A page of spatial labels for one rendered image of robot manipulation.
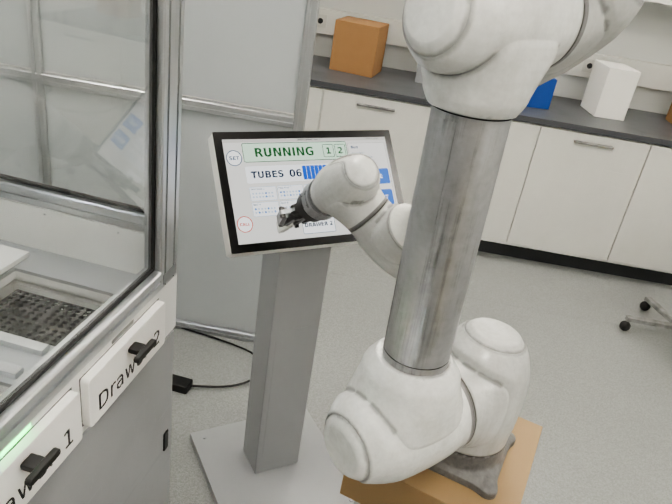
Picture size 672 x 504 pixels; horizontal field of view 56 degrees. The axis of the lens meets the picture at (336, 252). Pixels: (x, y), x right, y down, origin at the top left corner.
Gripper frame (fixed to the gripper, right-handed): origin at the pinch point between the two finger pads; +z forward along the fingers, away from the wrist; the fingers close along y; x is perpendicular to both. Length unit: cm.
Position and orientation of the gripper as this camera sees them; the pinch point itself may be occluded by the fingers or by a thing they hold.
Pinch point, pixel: (284, 224)
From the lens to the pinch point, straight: 155.9
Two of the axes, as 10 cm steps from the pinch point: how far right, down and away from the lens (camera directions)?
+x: 1.8, 9.7, -1.3
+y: -8.8, 1.0, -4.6
